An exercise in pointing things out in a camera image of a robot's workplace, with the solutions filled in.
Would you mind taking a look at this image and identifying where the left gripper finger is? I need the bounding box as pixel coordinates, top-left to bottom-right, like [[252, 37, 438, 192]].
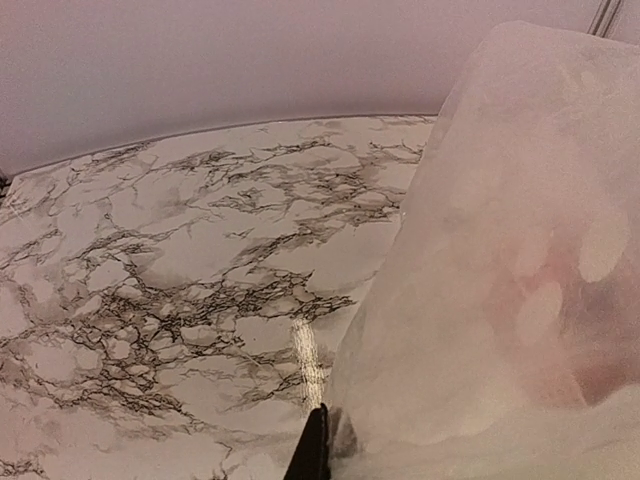
[[284, 403, 330, 480]]

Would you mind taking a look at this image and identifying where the clear zip top bag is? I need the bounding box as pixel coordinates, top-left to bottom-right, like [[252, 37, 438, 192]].
[[327, 22, 639, 479]]

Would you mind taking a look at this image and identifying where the right aluminium frame post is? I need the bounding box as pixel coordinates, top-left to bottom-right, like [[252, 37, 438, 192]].
[[587, 0, 624, 38]]

